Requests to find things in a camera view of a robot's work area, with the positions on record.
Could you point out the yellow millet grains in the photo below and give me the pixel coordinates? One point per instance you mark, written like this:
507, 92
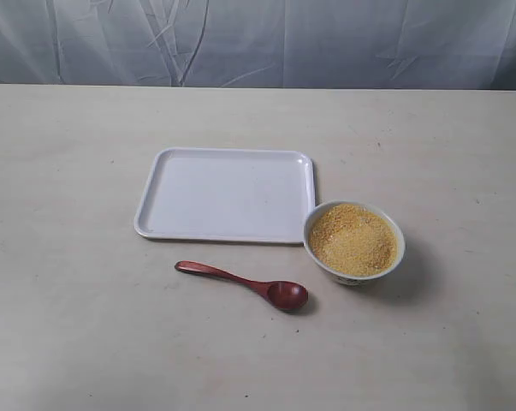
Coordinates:
353, 241

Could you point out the white rectangular plastic tray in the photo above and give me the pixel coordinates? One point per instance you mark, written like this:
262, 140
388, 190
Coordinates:
227, 195

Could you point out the grey wrinkled backdrop curtain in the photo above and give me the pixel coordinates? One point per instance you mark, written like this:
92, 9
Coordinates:
286, 44

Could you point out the white ceramic bowl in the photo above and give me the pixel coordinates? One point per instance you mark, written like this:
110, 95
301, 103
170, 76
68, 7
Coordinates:
336, 276

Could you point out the dark red wooden spoon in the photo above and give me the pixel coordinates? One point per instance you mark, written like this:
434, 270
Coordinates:
283, 295

